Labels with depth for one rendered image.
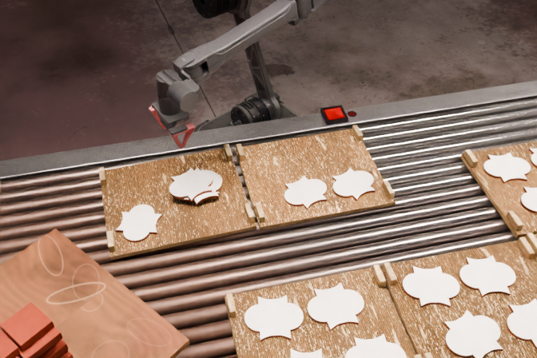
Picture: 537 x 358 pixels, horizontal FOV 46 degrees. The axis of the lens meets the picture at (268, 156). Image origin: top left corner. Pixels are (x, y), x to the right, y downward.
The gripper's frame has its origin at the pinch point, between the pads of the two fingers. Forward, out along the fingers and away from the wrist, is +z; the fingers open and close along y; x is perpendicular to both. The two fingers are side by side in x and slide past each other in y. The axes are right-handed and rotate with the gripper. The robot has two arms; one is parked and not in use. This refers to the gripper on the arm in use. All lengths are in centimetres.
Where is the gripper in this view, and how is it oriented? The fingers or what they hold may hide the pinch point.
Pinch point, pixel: (173, 135)
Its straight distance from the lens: 174.6
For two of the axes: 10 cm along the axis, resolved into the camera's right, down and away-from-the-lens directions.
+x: -8.3, 3.6, -4.2
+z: -0.2, 7.5, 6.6
